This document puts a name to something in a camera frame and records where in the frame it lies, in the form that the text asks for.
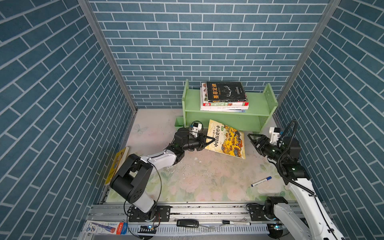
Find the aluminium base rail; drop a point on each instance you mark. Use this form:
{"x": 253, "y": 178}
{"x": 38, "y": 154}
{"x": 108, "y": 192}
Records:
{"x": 210, "y": 218}

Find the black remote device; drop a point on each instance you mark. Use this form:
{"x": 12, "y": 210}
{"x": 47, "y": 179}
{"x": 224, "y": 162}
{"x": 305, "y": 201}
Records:
{"x": 188, "y": 223}

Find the green nature encyclopedia book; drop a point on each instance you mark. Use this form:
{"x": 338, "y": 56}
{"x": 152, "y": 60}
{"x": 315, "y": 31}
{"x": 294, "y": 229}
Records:
{"x": 216, "y": 103}

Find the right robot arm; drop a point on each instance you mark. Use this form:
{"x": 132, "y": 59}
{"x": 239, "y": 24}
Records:
{"x": 285, "y": 157}

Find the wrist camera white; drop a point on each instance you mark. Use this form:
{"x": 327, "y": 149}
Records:
{"x": 196, "y": 128}
{"x": 275, "y": 133}

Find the yellow cartoon history book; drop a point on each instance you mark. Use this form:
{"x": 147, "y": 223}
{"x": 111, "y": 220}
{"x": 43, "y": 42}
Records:
{"x": 228, "y": 140}

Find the white La Dame book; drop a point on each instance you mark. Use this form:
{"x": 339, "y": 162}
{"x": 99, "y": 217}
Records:
{"x": 233, "y": 108}

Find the black book yellow title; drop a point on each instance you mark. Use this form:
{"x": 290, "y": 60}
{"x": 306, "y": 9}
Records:
{"x": 225, "y": 92}

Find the green wooden shelf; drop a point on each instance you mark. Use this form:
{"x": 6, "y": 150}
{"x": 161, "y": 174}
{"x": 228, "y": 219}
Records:
{"x": 261, "y": 109}

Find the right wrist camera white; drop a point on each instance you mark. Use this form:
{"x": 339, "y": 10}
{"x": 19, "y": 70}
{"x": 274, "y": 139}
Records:
{"x": 275, "y": 133}

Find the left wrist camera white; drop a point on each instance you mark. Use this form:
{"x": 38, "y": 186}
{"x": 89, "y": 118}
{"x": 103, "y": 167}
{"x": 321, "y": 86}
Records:
{"x": 196, "y": 128}

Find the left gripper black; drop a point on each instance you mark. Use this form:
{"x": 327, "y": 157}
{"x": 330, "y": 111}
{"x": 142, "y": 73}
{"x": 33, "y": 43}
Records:
{"x": 200, "y": 140}

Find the blue white marker pen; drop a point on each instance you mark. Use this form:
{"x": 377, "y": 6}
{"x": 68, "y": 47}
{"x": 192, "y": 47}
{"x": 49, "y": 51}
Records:
{"x": 261, "y": 181}

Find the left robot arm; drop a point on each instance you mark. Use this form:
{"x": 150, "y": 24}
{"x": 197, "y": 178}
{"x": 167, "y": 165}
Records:
{"x": 132, "y": 177}

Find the red blue pen package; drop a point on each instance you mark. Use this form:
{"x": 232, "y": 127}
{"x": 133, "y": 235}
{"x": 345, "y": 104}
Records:
{"x": 105, "y": 228}

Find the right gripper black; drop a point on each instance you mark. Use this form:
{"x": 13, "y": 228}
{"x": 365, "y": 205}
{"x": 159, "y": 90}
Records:
{"x": 264, "y": 140}

